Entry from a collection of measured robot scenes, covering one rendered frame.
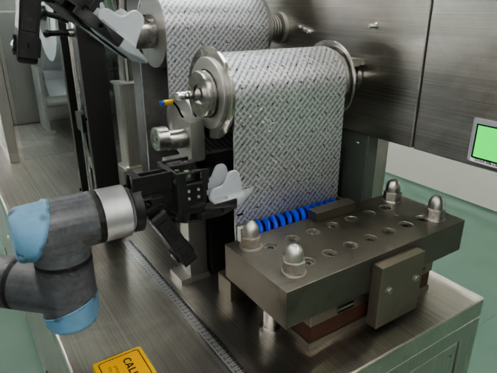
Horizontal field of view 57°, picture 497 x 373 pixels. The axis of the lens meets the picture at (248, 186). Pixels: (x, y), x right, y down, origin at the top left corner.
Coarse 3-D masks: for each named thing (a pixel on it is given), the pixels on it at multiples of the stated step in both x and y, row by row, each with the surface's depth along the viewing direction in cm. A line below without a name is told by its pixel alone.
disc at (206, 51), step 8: (200, 48) 73; (208, 48) 71; (200, 56) 74; (208, 56) 72; (216, 56) 70; (192, 64) 77; (224, 64) 68; (224, 72) 69; (232, 80) 68; (232, 88) 68; (232, 96) 68; (232, 104) 69; (232, 112) 69; (224, 120) 72; (232, 120) 70; (216, 128) 74; (224, 128) 72; (216, 136) 75
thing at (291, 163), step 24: (288, 120) 77; (312, 120) 80; (336, 120) 83; (240, 144) 73; (264, 144) 76; (288, 144) 79; (312, 144) 82; (336, 144) 85; (240, 168) 74; (264, 168) 77; (288, 168) 80; (312, 168) 84; (336, 168) 87; (264, 192) 79; (288, 192) 82; (312, 192) 86; (336, 192) 89; (240, 216) 78; (264, 216) 81
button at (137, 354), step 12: (108, 360) 63; (120, 360) 63; (132, 360) 63; (144, 360) 63; (96, 372) 61; (108, 372) 61; (120, 372) 61; (132, 372) 61; (144, 372) 61; (156, 372) 61
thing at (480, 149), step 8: (480, 128) 71; (488, 128) 70; (480, 136) 71; (488, 136) 70; (496, 136) 69; (480, 144) 71; (488, 144) 70; (496, 144) 69; (480, 152) 72; (488, 152) 70; (496, 152) 69; (488, 160) 71; (496, 160) 70
